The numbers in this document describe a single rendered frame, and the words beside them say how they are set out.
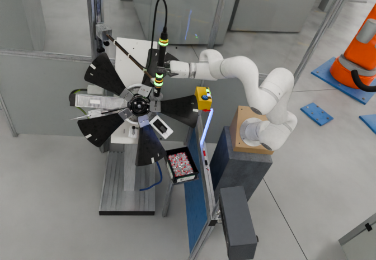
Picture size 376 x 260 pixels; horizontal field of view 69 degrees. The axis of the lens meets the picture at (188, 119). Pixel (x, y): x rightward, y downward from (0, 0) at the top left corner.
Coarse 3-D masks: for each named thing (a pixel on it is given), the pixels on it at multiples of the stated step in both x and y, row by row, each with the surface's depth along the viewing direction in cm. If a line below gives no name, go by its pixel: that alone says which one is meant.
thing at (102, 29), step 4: (96, 24) 180; (100, 24) 181; (104, 24) 182; (96, 28) 180; (100, 28) 177; (104, 28) 178; (108, 28) 179; (96, 32) 182; (100, 32) 178; (104, 32) 177; (108, 32) 179; (100, 36) 180; (104, 36) 179; (104, 40) 180
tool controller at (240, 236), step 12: (228, 192) 124; (240, 192) 123; (228, 204) 120; (240, 204) 119; (228, 216) 116; (240, 216) 116; (228, 228) 113; (240, 228) 112; (252, 228) 112; (228, 240) 111; (240, 240) 109; (252, 240) 108; (228, 252) 117; (240, 252) 113; (252, 252) 115
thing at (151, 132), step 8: (144, 128) 162; (152, 128) 169; (144, 136) 161; (152, 136) 167; (144, 144) 161; (152, 144) 166; (160, 144) 171; (144, 152) 161; (152, 152) 165; (160, 152) 169; (136, 160) 158; (144, 160) 161
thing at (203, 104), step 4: (196, 88) 202; (200, 88) 202; (204, 88) 203; (196, 92) 200; (200, 92) 199; (204, 92) 200; (196, 96) 199; (200, 96) 196; (208, 96) 197; (200, 100) 193; (204, 100) 193; (208, 100) 194; (200, 104) 195; (204, 104) 195; (208, 104) 195; (200, 108) 198; (204, 108) 198; (208, 108) 198
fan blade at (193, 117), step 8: (192, 96) 172; (168, 104) 166; (176, 104) 167; (184, 104) 168; (168, 112) 162; (176, 112) 163; (184, 112) 164; (192, 112) 166; (184, 120) 162; (192, 120) 164
